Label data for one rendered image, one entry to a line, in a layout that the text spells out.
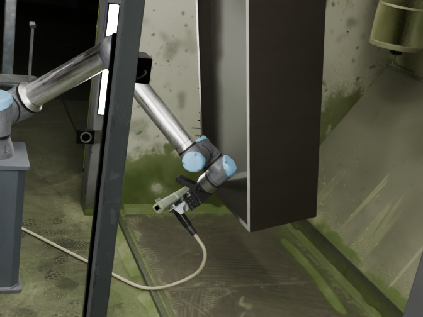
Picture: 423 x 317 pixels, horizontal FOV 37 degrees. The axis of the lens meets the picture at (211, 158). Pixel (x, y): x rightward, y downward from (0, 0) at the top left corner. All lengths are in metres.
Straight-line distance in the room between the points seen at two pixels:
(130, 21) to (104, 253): 0.63
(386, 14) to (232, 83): 1.03
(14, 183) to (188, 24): 1.40
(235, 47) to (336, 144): 1.22
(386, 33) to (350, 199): 0.98
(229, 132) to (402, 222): 1.03
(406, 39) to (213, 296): 1.79
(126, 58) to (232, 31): 1.67
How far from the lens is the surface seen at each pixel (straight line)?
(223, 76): 3.21
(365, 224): 3.59
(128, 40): 1.53
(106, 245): 1.72
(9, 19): 3.66
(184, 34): 3.63
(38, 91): 2.89
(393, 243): 3.42
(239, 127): 3.33
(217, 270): 3.38
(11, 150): 2.90
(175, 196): 2.87
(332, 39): 4.03
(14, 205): 2.90
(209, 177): 2.70
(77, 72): 2.79
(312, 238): 3.84
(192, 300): 3.09
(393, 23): 3.73
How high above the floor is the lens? 1.69
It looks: 19 degrees down
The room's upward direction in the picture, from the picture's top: 10 degrees clockwise
